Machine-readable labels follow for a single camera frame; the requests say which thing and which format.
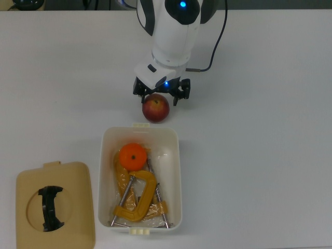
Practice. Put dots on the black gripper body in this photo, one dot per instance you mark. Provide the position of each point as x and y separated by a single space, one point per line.
171 86

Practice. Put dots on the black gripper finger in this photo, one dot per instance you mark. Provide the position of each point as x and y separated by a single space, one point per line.
185 89
138 88

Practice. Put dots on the plastic-wrapped yellow C-clamp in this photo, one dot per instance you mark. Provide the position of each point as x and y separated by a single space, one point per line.
120 177

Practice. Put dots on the beige plastic lid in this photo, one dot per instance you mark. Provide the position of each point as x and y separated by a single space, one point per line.
77 207

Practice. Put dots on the orange mandarin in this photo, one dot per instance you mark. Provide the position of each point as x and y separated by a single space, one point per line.
132 157

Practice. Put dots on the white plastic container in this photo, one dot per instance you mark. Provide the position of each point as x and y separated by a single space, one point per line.
172 168

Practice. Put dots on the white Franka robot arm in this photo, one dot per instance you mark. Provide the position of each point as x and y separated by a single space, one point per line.
171 39

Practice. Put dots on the red apple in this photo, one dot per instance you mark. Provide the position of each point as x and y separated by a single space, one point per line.
155 110

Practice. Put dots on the clear plastic bag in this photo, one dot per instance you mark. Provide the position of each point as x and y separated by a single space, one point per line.
158 153

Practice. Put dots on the black round object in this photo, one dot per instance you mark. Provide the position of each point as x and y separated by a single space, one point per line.
27 4

